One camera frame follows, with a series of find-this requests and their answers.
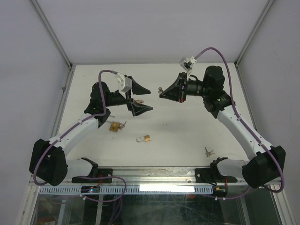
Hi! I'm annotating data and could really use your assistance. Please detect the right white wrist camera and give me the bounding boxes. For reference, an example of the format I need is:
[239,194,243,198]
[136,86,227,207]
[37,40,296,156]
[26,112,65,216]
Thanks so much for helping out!
[179,56,197,78]

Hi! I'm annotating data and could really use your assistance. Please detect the slotted grey cable duct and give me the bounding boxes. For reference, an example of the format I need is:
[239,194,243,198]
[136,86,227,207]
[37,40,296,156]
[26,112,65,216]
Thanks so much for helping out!
[39,184,213,195]

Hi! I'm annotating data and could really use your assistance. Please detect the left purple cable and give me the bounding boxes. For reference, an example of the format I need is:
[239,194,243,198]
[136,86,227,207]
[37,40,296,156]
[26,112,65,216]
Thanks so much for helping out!
[32,69,128,202]

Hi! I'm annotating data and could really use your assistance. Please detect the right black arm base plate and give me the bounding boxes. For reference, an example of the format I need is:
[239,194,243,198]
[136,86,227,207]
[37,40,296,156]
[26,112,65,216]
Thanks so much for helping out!
[195,168,238,185]

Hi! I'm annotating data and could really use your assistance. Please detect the purple cable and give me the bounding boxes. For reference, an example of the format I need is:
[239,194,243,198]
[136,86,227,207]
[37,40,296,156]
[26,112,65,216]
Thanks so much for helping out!
[194,47,286,201]
[32,69,128,202]

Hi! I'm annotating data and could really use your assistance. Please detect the silver key set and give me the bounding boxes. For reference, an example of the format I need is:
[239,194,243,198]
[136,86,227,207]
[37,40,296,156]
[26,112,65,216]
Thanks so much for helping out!
[204,147,215,157]
[158,87,163,95]
[119,121,127,130]

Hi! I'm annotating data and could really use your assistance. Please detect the aluminium front rail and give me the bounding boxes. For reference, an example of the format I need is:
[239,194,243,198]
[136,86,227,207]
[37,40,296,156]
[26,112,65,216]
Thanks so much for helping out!
[29,165,281,187]

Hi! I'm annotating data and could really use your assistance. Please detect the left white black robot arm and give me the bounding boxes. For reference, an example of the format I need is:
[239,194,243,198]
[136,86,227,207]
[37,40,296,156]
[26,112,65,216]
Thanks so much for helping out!
[29,71,153,186]

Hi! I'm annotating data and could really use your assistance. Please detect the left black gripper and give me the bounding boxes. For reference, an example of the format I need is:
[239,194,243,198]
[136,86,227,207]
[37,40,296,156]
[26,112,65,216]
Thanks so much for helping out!
[104,77,153,115]

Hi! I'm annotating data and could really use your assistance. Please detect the large brass padlock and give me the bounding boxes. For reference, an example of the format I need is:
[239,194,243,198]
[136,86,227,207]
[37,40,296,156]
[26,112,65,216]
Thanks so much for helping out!
[106,121,120,133]

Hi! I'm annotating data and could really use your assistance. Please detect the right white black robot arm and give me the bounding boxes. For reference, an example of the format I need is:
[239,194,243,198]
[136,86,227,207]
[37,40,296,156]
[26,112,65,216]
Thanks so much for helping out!
[159,66,286,188]

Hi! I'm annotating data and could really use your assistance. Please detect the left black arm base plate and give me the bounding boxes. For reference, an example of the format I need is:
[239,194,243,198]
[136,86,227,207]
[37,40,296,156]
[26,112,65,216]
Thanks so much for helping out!
[71,168,113,184]

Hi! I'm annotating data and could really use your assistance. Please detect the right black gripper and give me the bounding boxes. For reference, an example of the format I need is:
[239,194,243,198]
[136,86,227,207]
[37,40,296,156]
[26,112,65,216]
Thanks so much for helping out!
[159,72,210,104]

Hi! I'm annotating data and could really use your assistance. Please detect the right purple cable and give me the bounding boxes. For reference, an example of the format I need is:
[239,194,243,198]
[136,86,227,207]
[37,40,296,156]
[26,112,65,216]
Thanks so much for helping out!
[194,47,286,201]

